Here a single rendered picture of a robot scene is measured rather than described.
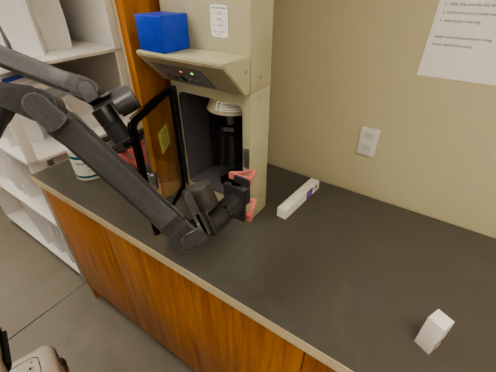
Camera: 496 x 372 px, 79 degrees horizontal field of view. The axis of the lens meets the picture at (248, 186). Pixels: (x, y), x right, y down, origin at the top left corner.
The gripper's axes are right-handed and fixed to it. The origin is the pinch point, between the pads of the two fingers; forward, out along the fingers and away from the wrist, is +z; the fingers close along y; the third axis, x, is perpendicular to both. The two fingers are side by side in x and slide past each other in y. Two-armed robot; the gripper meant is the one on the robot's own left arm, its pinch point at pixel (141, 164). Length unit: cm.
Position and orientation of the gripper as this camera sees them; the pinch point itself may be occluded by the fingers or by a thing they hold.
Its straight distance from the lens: 99.2
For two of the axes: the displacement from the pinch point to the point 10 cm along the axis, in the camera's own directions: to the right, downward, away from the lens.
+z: 4.3, 7.8, 4.5
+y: -8.9, 3.0, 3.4
